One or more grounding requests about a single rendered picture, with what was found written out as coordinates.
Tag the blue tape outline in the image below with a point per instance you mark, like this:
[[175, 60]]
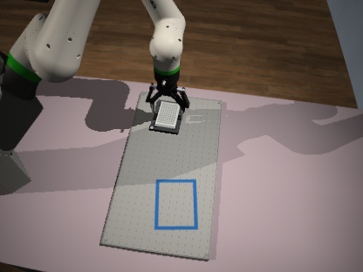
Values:
[[156, 227]]

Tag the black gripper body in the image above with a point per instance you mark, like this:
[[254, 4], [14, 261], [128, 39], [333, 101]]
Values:
[[167, 88]]

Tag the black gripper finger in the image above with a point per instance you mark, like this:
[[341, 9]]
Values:
[[154, 98], [181, 101]]

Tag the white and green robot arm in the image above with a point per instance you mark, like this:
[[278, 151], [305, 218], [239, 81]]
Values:
[[55, 46]]

